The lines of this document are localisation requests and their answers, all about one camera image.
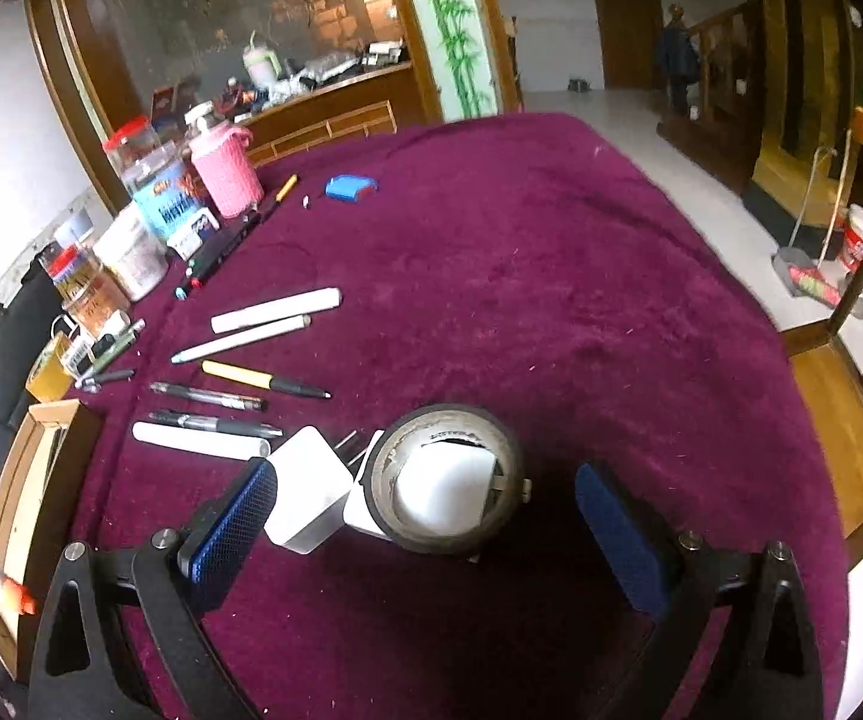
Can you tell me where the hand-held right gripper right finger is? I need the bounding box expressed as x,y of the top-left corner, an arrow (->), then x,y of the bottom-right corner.
575,463 -> 826,720

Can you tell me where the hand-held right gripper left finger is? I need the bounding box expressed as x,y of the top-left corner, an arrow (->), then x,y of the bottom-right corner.
28,456 -> 280,720

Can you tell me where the white charger cube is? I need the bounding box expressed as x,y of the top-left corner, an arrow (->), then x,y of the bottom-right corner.
262,426 -> 361,556

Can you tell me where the white cylinder stick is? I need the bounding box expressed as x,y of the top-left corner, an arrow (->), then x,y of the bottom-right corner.
133,421 -> 271,460

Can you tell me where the clear black gel pen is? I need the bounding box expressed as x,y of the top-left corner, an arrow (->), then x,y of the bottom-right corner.
150,382 -> 267,412

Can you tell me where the cardboard box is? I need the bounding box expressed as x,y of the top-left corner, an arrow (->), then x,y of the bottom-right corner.
0,399 -> 106,680

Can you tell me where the dark tape roll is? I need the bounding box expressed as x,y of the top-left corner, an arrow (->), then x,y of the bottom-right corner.
362,405 -> 528,557

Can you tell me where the yellow black pen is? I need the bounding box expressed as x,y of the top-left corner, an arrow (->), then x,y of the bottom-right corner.
201,360 -> 332,400

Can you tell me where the white power adapter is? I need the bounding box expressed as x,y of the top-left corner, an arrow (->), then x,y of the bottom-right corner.
337,430 -> 533,541

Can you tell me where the white stylus pen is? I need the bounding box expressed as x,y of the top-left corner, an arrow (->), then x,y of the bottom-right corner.
172,315 -> 311,365

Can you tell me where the thick white tube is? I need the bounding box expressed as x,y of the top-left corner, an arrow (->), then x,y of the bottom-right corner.
211,287 -> 342,333

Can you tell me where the yellow tape roll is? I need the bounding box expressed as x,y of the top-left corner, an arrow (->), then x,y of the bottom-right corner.
25,334 -> 73,403

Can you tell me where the short black pen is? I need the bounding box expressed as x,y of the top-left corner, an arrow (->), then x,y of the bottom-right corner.
75,369 -> 136,392

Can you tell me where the white barcode box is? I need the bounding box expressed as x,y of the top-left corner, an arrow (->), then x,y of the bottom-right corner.
60,340 -> 100,377

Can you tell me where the green grey marker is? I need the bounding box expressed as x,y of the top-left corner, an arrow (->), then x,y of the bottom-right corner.
92,319 -> 146,376

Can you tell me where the black marker green cap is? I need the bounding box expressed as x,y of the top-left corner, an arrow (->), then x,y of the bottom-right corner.
175,229 -> 248,301

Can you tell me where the white plastic jar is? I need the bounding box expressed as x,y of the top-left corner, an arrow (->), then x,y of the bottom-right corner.
94,202 -> 170,302

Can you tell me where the small white printed box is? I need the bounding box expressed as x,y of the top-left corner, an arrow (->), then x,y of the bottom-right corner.
167,208 -> 221,260

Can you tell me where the grey dustpan with broom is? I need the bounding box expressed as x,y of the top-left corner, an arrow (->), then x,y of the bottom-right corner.
771,127 -> 852,310

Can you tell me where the blue label container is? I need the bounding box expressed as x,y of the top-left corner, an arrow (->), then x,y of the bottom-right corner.
131,161 -> 209,242

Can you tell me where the blue eraser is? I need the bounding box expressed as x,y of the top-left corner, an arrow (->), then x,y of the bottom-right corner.
325,175 -> 378,203

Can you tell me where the pink knitted bottle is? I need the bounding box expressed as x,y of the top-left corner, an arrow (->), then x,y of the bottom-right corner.
186,103 -> 265,218

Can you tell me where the clear jar red lid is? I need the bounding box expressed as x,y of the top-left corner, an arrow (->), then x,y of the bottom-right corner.
103,116 -> 179,196

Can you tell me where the white bucket red label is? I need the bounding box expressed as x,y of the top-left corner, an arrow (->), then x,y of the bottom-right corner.
836,204 -> 863,272

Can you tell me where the wooden stair railing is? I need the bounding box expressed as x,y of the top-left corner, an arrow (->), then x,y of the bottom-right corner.
656,0 -> 768,192

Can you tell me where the white cup with straw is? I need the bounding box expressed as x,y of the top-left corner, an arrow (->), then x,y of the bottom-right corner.
242,31 -> 284,89

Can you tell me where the wooden sideboard with mirror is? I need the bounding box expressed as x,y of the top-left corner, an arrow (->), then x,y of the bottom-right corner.
26,0 -> 522,196

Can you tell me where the wooden door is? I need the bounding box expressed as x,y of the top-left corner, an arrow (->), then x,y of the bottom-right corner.
585,0 -> 664,91

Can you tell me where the bamboo painting panel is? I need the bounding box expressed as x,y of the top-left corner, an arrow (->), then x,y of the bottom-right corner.
393,0 -> 494,121

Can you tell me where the wooden wall cabinet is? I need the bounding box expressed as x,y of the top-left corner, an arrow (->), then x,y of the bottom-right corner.
742,0 -> 863,241

